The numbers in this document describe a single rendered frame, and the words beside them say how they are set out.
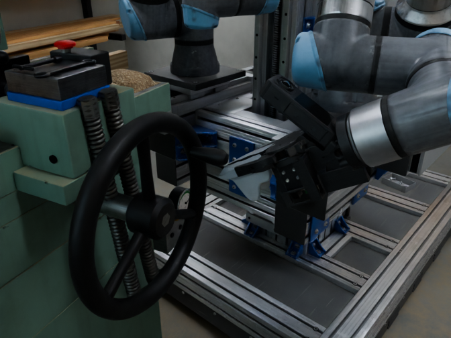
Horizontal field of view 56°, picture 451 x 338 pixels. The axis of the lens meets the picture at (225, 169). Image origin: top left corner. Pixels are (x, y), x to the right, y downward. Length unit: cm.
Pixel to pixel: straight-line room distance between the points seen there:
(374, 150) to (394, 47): 14
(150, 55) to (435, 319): 372
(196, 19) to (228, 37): 323
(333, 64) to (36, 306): 57
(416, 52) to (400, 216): 131
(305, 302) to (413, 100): 94
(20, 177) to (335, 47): 45
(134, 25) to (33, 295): 73
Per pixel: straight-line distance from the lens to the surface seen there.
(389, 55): 58
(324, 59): 58
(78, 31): 363
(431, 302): 179
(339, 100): 99
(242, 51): 411
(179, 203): 89
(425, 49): 58
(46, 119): 58
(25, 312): 76
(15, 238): 69
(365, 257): 157
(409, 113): 50
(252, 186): 60
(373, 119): 51
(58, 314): 81
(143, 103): 84
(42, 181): 61
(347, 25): 59
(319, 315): 132
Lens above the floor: 113
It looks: 27 degrees down
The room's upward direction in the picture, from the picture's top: straight up
